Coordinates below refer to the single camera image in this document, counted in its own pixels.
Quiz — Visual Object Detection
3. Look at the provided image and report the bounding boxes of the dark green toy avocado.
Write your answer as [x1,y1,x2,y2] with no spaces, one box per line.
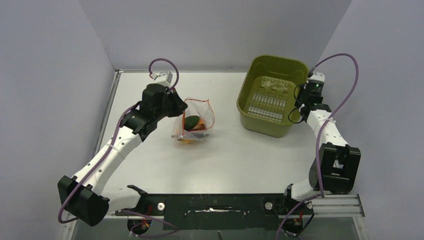
[183,115,200,131]

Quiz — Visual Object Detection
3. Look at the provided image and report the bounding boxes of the clear zip top bag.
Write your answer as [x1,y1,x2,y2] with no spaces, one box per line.
[171,98,216,144]

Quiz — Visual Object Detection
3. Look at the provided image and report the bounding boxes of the yellow toy bell pepper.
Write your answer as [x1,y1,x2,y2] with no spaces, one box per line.
[171,124,206,144]

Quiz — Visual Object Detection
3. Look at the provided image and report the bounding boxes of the olive green plastic basket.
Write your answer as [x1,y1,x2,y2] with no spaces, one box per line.
[236,55,309,138]

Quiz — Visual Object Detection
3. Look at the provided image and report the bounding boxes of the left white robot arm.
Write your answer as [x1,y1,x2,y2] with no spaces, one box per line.
[57,83,188,227]

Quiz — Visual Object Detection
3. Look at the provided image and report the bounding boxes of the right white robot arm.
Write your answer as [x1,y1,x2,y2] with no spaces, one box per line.
[281,78,361,214]

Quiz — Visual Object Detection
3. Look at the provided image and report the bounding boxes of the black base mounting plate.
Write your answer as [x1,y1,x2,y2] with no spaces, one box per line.
[132,193,315,233]

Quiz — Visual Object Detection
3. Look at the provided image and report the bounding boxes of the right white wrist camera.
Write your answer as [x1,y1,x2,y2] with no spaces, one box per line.
[307,71,325,84]

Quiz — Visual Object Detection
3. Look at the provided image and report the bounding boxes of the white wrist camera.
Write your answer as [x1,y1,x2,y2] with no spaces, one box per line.
[307,71,325,84]
[154,71,173,88]

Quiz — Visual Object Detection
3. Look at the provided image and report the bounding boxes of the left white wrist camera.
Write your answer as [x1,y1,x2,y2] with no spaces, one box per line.
[154,71,173,88]

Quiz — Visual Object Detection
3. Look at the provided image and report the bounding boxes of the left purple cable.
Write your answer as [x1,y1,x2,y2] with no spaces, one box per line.
[57,58,180,239]

